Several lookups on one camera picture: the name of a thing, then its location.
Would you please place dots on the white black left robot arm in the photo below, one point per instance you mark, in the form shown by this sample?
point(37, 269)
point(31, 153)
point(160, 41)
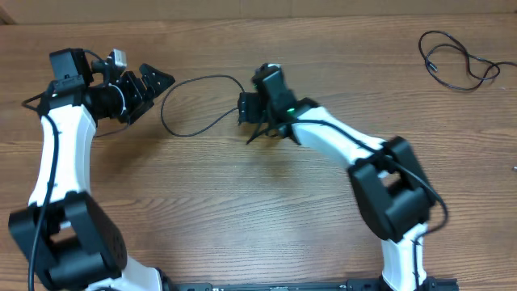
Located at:
point(68, 240)

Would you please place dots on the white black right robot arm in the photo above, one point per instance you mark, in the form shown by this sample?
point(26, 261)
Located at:
point(392, 192)

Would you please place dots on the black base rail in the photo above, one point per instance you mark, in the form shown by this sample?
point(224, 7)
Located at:
point(282, 286)

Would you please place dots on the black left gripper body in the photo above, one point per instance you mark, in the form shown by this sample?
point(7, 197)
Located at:
point(136, 99)

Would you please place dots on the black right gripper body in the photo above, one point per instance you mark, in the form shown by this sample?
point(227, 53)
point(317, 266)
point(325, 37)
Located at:
point(245, 107)

